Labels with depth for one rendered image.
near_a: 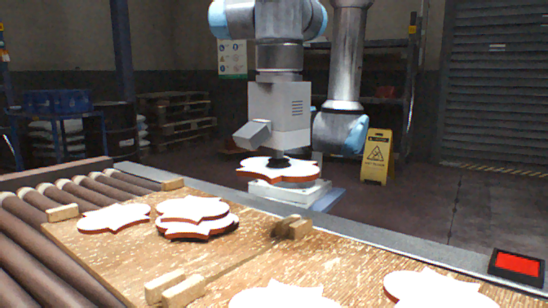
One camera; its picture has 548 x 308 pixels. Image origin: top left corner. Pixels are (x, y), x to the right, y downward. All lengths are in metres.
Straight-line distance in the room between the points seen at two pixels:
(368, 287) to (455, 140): 4.64
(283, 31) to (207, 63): 6.13
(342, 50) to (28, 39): 5.04
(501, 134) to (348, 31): 4.30
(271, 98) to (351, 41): 0.46
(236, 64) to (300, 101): 5.74
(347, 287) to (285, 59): 0.35
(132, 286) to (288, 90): 0.37
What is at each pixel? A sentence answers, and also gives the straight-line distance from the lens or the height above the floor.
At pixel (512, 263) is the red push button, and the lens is 0.73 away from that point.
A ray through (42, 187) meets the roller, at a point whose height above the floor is 0.92.
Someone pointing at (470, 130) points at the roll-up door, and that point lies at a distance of 5.15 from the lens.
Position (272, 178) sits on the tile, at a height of 1.08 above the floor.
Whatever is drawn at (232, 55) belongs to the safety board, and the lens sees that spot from 6.34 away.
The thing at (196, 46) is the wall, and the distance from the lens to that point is 6.84.
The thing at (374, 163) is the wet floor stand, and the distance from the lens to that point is 4.12.
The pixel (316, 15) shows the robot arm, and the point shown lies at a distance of 0.66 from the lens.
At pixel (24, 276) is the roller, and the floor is 0.91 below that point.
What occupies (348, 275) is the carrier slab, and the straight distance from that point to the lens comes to 0.58.
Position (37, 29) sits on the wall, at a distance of 5.77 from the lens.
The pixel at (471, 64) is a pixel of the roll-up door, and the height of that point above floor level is 1.32.
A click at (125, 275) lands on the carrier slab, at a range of 0.61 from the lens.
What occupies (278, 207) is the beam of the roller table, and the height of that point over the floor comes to 0.92.
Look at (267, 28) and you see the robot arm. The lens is 0.56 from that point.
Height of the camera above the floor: 1.24
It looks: 14 degrees down
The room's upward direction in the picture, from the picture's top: straight up
